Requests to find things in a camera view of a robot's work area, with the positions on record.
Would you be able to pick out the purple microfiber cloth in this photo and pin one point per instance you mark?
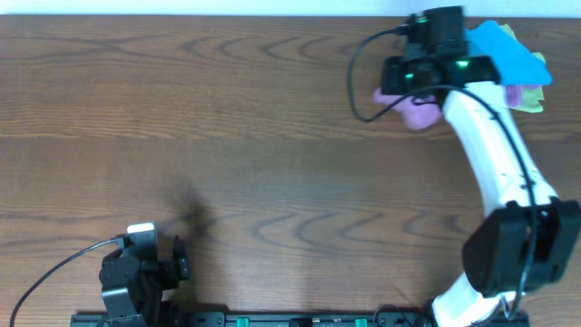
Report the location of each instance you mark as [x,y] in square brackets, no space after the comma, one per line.
[419,113]

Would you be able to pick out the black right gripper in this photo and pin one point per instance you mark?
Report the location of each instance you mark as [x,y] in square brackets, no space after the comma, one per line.
[389,66]

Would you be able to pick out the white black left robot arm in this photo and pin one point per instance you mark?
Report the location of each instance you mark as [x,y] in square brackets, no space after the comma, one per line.
[133,279]

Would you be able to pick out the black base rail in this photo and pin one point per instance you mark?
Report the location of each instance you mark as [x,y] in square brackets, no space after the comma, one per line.
[221,319]

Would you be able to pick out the blue microfiber cloth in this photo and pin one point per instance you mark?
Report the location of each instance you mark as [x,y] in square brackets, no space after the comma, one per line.
[515,63]

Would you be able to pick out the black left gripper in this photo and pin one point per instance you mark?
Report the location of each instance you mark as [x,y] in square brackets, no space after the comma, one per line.
[180,264]

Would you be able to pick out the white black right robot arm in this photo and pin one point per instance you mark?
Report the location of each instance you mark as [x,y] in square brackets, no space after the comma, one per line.
[528,234]

